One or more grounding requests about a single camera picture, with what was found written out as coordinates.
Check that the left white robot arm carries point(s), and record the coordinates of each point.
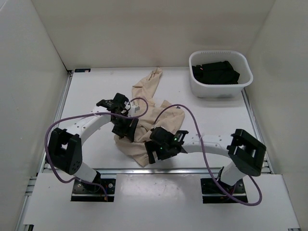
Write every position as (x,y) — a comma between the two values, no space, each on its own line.
(64,145)

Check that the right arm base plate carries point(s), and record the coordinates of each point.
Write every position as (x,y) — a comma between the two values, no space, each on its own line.
(213,195)

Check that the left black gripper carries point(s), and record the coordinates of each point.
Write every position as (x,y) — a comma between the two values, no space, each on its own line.
(127,131)

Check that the aluminium frame rail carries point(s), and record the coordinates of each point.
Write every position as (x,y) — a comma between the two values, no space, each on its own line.
(267,168)
(154,171)
(31,183)

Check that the black folded trousers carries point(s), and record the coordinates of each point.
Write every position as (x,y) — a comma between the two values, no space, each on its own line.
(218,73)

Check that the beige trousers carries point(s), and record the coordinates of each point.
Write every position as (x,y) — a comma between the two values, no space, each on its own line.
(171,119)

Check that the left aluminium frame rail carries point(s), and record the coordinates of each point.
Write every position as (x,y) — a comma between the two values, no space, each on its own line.
(31,183)

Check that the white plastic basket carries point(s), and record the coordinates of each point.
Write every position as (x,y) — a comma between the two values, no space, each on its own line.
(237,60)

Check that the front aluminium frame rail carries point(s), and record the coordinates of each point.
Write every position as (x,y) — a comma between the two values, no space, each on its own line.
(154,171)

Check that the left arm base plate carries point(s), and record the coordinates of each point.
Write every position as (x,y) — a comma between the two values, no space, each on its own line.
(82,192)

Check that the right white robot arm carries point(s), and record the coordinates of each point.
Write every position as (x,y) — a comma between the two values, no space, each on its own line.
(245,152)

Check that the right aluminium frame rail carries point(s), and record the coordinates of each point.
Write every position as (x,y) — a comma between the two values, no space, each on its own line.
(267,168)

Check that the blue corner label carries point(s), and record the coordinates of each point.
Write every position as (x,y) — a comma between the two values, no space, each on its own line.
(82,70)

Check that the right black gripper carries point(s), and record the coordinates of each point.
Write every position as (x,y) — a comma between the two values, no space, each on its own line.
(148,147)

